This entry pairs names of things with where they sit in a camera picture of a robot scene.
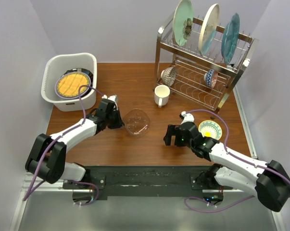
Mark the mint flower plate in rack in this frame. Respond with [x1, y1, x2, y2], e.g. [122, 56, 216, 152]
[173, 0, 194, 46]

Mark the yellow blue small bowl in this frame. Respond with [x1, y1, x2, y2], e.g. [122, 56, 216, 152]
[198, 120, 223, 140]

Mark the white plastic bin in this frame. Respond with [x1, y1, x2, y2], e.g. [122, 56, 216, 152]
[41, 52, 97, 112]

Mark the metal dish rack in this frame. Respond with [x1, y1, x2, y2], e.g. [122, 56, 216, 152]
[153, 13, 259, 114]

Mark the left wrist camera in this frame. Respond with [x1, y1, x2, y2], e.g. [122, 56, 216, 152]
[102, 94, 118, 110]

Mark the red patterned bowl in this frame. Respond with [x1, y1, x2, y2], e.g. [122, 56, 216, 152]
[161, 66, 177, 87]

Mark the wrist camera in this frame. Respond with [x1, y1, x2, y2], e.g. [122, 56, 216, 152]
[102, 94, 118, 110]
[179, 111, 194, 125]

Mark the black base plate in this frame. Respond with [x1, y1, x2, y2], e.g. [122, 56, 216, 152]
[55, 165, 234, 202]

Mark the yellow patterned plate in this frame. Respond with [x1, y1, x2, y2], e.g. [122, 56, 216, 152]
[56, 73, 90, 97]

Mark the beige blue plate in rack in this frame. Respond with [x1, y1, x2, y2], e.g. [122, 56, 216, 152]
[198, 3, 220, 55]

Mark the white mug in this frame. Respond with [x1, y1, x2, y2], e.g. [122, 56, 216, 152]
[154, 85, 170, 108]

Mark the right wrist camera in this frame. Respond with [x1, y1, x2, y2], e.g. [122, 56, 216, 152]
[179, 111, 194, 125]

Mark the lavender plate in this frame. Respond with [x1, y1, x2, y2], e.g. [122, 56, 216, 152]
[54, 72, 92, 99]

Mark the blue zigzag bowl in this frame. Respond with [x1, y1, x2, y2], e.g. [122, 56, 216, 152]
[203, 69, 218, 89]

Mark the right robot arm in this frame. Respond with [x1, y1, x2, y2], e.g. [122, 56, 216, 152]
[164, 122, 290, 212]

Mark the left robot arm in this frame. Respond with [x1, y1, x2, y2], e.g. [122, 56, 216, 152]
[25, 95, 124, 189]

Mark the teal glass plate in rack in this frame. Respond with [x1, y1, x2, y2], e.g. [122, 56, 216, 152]
[221, 13, 240, 65]

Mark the black striped plate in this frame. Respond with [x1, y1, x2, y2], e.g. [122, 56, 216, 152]
[63, 68, 94, 96]

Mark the clear glass dish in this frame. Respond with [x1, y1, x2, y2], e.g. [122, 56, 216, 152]
[123, 108, 151, 138]

